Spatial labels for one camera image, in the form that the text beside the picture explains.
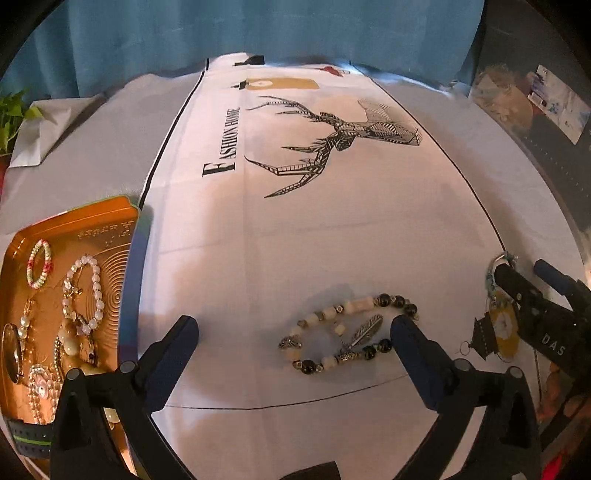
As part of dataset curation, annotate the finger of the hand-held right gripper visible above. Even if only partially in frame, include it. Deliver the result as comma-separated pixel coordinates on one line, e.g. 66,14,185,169
534,259,583,298
496,264,539,319

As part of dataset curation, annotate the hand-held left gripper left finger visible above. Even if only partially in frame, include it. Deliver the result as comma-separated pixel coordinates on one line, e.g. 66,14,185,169
50,315,200,480

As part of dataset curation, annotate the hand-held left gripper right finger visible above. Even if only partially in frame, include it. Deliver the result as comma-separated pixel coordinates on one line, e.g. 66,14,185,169
390,315,541,480

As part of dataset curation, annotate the teal bead bracelet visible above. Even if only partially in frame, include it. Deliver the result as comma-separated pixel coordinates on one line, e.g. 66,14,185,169
485,251,515,305

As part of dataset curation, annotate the black cream bead bracelet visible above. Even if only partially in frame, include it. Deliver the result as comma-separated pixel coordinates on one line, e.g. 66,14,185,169
278,292,420,374

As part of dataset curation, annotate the white crystal bead bracelet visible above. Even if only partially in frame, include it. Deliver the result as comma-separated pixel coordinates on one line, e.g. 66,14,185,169
61,255,103,334

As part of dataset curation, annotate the orange metal tin tray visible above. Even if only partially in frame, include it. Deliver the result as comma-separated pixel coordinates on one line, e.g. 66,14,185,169
0,195,143,480

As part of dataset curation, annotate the pearl bead bracelet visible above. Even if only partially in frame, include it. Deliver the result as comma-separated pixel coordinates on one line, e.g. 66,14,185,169
25,364,63,425

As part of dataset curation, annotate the red white bead bracelet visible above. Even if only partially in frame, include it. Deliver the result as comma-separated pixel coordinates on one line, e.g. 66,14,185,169
27,239,54,290

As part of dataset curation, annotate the dark cabinet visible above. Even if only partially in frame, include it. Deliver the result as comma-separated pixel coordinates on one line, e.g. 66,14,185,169
466,0,591,259

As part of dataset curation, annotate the white deer-print table runner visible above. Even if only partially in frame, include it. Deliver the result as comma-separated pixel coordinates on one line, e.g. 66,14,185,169
139,54,546,480

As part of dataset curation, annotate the white blue printed packet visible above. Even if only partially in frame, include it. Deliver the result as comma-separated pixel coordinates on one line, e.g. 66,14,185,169
527,65,591,145

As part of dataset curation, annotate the tan crumpled bag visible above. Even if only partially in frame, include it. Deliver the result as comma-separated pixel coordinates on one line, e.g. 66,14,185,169
471,64,539,137

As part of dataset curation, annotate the grey table cloth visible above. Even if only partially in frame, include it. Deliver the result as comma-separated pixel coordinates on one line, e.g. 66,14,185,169
0,69,583,480

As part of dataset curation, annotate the potted green plant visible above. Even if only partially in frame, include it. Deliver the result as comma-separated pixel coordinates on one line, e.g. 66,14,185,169
0,90,35,158

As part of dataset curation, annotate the blue curtain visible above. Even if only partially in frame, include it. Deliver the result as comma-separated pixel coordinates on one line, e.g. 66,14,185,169
9,0,485,102

